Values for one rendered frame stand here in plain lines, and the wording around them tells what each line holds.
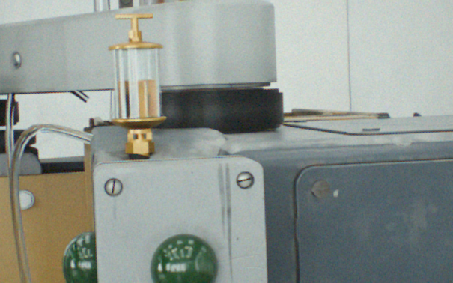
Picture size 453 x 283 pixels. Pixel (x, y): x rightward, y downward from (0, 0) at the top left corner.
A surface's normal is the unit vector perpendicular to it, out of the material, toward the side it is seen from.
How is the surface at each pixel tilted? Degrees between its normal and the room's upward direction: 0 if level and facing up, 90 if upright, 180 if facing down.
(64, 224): 90
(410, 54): 90
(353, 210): 90
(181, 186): 90
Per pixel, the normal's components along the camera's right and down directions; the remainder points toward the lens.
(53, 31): -0.69, 0.07
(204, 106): -0.12, 0.06
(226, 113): 0.22, 0.04
